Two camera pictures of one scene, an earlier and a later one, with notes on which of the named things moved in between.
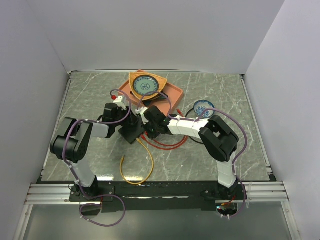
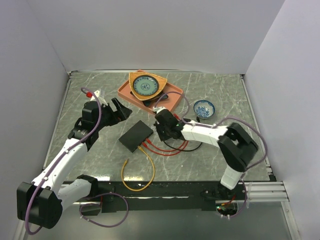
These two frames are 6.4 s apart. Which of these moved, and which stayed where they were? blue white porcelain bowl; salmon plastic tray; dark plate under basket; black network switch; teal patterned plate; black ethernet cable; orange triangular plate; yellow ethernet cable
Moved: black ethernet cable; black network switch; yellow ethernet cable
Stayed: dark plate under basket; orange triangular plate; blue white porcelain bowl; teal patterned plate; salmon plastic tray
